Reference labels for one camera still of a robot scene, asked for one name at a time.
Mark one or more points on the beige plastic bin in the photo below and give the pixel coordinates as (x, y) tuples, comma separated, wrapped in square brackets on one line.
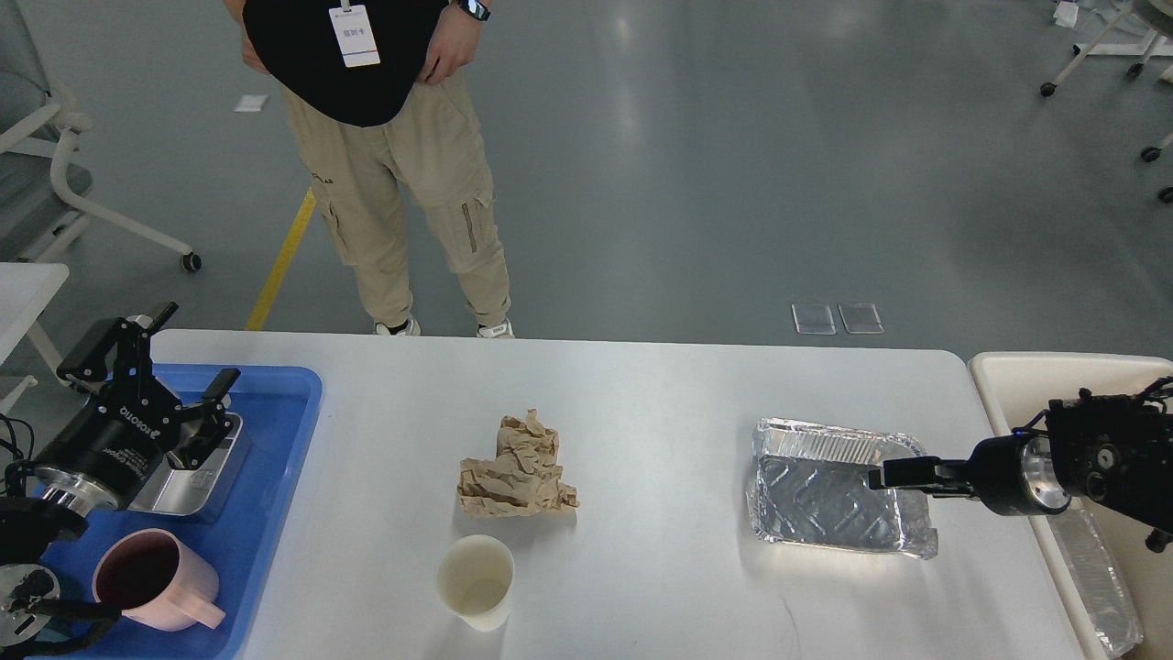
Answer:
[(1014, 386)]

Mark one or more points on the crumpled brown paper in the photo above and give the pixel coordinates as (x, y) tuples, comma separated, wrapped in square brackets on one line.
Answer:
[(524, 478)]

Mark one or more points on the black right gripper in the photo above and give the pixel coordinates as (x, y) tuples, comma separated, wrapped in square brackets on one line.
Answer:
[(1012, 475)]

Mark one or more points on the clear floor plate right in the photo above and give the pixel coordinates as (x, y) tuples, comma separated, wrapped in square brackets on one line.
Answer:
[(861, 318)]

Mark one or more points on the blue plastic tray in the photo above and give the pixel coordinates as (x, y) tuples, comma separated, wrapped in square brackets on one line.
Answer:
[(279, 407)]

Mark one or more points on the aluminium foil tray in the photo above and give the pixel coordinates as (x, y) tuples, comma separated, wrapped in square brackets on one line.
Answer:
[(809, 485)]

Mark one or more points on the clear floor plate left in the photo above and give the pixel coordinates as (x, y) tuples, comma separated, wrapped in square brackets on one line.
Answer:
[(814, 319)]

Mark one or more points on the white paper scrap on floor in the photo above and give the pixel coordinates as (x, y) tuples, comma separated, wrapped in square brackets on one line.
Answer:
[(250, 103)]

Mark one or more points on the white side table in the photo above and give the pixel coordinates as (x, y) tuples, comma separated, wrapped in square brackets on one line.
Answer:
[(26, 290)]

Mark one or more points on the white paper cup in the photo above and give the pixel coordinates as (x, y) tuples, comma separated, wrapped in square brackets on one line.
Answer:
[(474, 581)]

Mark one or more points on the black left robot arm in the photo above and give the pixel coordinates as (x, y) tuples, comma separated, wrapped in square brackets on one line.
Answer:
[(37, 619)]

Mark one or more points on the clear floor plate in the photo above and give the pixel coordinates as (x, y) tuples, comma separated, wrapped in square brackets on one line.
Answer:
[(814, 319), (861, 318)]

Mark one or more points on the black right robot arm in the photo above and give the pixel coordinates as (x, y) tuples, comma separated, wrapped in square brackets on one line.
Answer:
[(1114, 449)]

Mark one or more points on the person in black shirt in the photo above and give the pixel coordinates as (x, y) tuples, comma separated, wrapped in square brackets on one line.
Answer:
[(378, 105)]

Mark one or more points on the stainless steel rectangular container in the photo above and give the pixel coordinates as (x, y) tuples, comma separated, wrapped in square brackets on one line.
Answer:
[(197, 495)]

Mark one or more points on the pink ribbed mug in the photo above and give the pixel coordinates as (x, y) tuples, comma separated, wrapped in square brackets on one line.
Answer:
[(159, 581)]

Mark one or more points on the white wheeled furniture frame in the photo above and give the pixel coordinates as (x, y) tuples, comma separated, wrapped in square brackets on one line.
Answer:
[(1112, 104)]

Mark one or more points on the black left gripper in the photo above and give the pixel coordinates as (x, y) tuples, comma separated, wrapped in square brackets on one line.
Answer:
[(109, 450)]

